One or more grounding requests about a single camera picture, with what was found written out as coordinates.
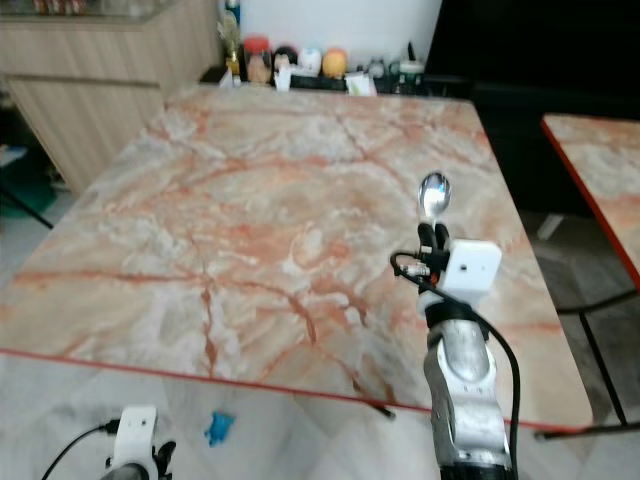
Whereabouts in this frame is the silver metal spoon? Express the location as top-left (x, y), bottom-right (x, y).
top-left (419, 172), bottom-right (453, 225)

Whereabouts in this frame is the small blue floor object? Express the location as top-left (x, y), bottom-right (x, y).
top-left (206, 411), bottom-right (234, 447)

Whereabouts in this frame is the white green card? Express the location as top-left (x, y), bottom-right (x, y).
top-left (346, 74), bottom-right (376, 98)

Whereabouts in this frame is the marble table with red edge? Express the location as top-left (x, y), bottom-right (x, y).
top-left (539, 113), bottom-right (640, 291)

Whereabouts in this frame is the black metal table leg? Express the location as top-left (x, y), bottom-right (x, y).
top-left (536, 288), bottom-right (640, 442)

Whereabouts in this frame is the green bin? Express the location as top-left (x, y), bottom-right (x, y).
top-left (0, 145), bottom-right (61, 216)

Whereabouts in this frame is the black low shelf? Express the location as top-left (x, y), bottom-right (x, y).
top-left (200, 64), bottom-right (476, 101)

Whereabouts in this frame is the orange round figure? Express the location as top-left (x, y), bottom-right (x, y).
top-left (322, 48), bottom-right (349, 79)

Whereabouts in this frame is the white jar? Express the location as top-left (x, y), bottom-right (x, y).
top-left (298, 46), bottom-right (323, 77)

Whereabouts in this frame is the black round figure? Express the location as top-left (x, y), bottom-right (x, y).
top-left (273, 45), bottom-right (299, 75)

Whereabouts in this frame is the red lidded jar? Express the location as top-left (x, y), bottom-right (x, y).
top-left (244, 36), bottom-right (273, 85)

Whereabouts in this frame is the gold trophy figure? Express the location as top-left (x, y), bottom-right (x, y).
top-left (221, 18), bottom-right (247, 83)

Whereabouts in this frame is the light wooden cabinet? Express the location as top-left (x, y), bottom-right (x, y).
top-left (0, 0), bottom-right (223, 197)

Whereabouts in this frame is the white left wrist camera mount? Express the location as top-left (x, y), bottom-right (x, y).
top-left (112, 404), bottom-right (161, 471)

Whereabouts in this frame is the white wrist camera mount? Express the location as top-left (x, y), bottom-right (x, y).
top-left (420, 238), bottom-right (503, 317)
top-left (112, 404), bottom-right (161, 471)

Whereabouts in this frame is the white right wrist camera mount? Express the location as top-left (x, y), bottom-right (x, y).
top-left (420, 238), bottom-right (503, 317)

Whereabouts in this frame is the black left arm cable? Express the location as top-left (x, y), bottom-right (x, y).
top-left (42, 420), bottom-right (121, 480)

